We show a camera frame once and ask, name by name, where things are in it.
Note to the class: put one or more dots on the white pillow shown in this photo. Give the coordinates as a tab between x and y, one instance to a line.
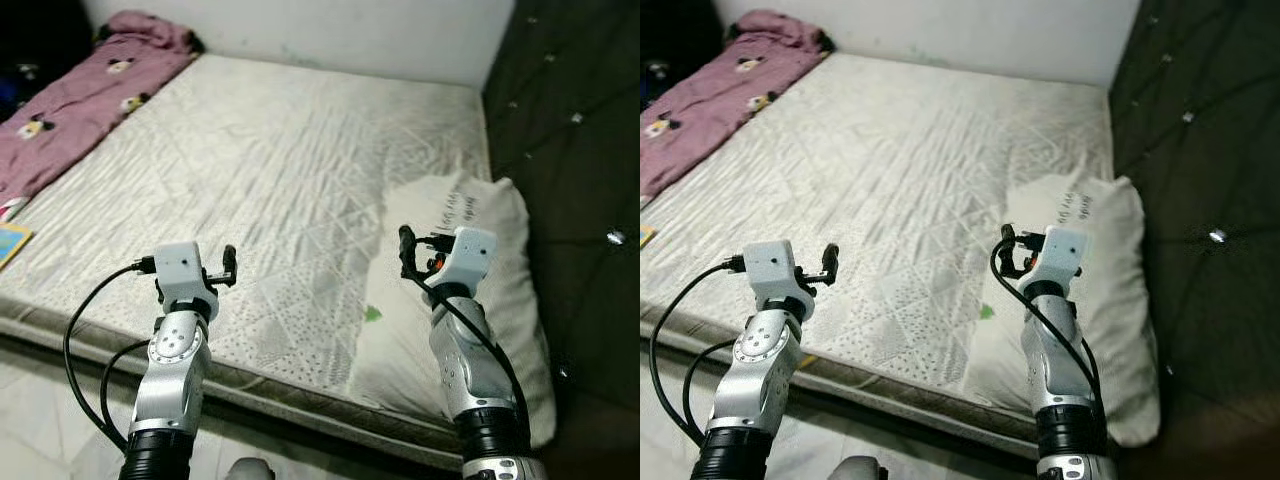
395	350
1000	340

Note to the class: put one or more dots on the colourful children's book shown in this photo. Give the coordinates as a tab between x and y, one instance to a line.
647	237
12	245

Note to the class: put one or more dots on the white quilted mattress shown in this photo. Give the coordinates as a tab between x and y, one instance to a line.
280	170
900	170

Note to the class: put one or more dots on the grey bed base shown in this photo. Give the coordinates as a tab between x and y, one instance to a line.
250	395
880	400

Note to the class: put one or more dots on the grey left robot leg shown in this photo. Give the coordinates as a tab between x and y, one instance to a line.
250	470
856	469

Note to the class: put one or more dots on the pink cartoon print blanket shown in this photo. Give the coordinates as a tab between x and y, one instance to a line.
720	100
90	100

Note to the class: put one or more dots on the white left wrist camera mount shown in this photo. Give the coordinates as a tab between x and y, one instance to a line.
775	268
185	270

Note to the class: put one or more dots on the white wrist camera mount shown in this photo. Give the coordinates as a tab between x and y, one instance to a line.
775	268
1062	255
185	270
470	255

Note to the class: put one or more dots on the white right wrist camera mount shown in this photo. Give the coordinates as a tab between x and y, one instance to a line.
470	255
1062	255

